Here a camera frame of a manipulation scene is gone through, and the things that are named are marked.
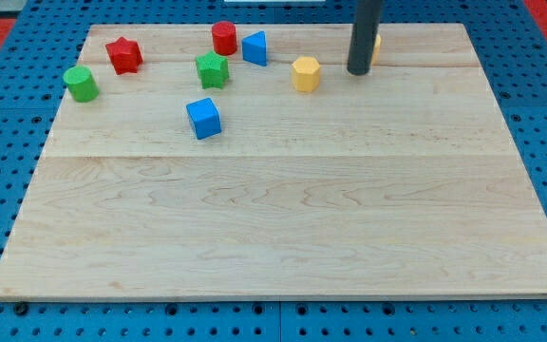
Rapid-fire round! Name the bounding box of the red cylinder block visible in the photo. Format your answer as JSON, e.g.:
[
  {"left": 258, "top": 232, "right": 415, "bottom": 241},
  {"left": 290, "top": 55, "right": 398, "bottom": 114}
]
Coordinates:
[{"left": 211, "top": 21, "right": 237, "bottom": 56}]

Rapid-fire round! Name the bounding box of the red star block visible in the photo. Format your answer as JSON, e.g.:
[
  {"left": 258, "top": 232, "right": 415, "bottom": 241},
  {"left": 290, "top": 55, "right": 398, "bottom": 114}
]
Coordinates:
[{"left": 105, "top": 37, "right": 143, "bottom": 75}]

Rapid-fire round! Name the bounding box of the blue triangle block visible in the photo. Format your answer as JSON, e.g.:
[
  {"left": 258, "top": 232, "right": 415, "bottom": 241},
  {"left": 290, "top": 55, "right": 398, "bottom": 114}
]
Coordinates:
[{"left": 241, "top": 30, "right": 267, "bottom": 67}]

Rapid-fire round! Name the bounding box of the wooden board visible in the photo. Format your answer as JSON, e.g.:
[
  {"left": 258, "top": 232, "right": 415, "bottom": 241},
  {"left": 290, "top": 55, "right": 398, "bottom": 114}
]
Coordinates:
[{"left": 0, "top": 24, "right": 547, "bottom": 302}]

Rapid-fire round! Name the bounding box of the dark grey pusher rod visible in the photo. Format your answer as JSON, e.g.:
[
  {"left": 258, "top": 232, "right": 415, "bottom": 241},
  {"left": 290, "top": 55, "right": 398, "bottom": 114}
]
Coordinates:
[{"left": 347, "top": 0, "right": 384, "bottom": 76}]

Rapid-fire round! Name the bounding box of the blue cube block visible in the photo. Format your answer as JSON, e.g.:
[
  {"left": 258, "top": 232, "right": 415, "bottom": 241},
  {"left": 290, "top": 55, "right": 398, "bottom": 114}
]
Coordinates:
[{"left": 186, "top": 98, "right": 222, "bottom": 140}]

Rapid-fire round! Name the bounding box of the yellow block behind rod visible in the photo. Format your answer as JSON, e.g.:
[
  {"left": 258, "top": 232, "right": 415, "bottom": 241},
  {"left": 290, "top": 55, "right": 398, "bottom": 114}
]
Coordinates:
[{"left": 371, "top": 33, "right": 382, "bottom": 66}]

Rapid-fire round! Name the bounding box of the yellow hexagon block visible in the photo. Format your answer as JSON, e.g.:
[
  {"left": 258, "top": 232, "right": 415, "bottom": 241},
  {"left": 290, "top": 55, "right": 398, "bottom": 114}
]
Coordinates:
[{"left": 292, "top": 56, "right": 321, "bottom": 92}]

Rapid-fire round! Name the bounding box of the green cylinder block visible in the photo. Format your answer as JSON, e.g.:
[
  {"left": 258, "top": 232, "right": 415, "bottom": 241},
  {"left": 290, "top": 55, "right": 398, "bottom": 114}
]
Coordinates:
[{"left": 63, "top": 66, "right": 100, "bottom": 103}]

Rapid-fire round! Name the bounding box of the green star block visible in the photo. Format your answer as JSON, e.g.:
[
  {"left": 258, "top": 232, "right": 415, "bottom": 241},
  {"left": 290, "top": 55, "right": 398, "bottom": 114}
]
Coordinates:
[{"left": 195, "top": 50, "right": 230, "bottom": 89}]

